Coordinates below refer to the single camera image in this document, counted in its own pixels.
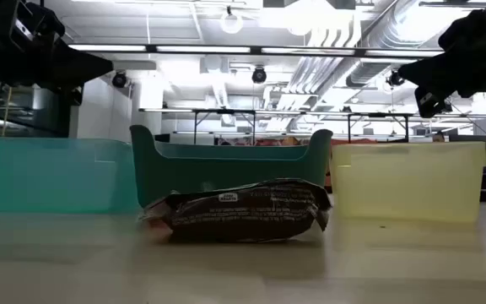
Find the brown chocolate bar wrapper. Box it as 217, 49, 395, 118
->
138, 178, 332, 244

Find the light teal translucent bin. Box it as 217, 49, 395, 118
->
0, 137, 139, 214

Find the yellow translucent bin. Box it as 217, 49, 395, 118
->
330, 141, 486, 224

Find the black overhead light bar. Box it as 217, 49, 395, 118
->
67, 44, 445, 58

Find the dark teal plastic bin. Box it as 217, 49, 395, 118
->
129, 124, 334, 208

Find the black frame table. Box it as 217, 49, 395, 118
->
192, 108, 257, 144

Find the white ring lamp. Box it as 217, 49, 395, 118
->
219, 12, 244, 35

